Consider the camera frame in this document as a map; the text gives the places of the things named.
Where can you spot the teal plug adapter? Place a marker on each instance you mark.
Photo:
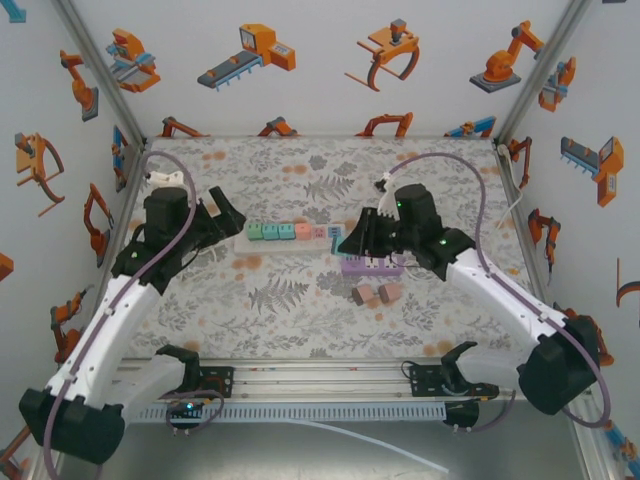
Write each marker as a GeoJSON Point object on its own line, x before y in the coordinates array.
{"type": "Point", "coordinates": [334, 247]}
{"type": "Point", "coordinates": [270, 232]}
{"type": "Point", "coordinates": [286, 232]}

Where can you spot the purple power strip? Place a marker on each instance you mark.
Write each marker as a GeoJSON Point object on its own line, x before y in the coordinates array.
{"type": "Point", "coordinates": [357, 267]}

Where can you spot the white multi-socket power strip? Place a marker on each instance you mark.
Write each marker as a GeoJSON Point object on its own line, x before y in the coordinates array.
{"type": "Point", "coordinates": [280, 246]}

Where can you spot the pink and brown plug adapter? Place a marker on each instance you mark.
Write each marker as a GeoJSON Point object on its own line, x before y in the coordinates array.
{"type": "Point", "coordinates": [363, 295]}
{"type": "Point", "coordinates": [389, 294]}

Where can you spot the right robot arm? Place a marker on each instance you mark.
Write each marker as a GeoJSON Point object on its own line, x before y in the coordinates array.
{"type": "Point", "coordinates": [500, 295]}

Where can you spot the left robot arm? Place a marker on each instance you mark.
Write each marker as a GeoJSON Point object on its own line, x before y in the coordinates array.
{"type": "Point", "coordinates": [100, 340]}

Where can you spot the green plug adapter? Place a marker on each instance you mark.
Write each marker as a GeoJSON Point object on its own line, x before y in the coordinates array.
{"type": "Point", "coordinates": [255, 231]}

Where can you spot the floral tablecloth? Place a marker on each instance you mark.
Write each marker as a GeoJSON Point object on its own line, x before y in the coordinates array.
{"type": "Point", "coordinates": [300, 320]}

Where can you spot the black controller board with LED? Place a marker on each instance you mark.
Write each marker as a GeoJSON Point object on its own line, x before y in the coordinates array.
{"type": "Point", "coordinates": [187, 411]}

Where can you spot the thin white tube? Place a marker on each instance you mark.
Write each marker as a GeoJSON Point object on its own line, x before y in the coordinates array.
{"type": "Point", "coordinates": [380, 445]}

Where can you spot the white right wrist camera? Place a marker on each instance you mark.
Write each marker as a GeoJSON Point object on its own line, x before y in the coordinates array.
{"type": "Point", "coordinates": [388, 202]}

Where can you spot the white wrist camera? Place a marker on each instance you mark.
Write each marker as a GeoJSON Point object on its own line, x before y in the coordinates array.
{"type": "Point", "coordinates": [162, 178]}
{"type": "Point", "coordinates": [388, 202]}

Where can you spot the aluminium side rail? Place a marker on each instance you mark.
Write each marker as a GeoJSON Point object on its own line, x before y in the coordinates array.
{"type": "Point", "coordinates": [510, 175]}
{"type": "Point", "coordinates": [125, 200]}

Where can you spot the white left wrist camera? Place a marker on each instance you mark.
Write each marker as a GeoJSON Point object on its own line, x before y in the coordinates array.
{"type": "Point", "coordinates": [162, 178]}

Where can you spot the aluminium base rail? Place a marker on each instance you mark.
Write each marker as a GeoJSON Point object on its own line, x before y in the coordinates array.
{"type": "Point", "coordinates": [320, 385]}

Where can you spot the aluminium frame post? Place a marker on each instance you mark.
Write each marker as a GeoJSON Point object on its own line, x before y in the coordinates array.
{"type": "Point", "coordinates": [542, 70]}
{"type": "Point", "coordinates": [100, 70]}

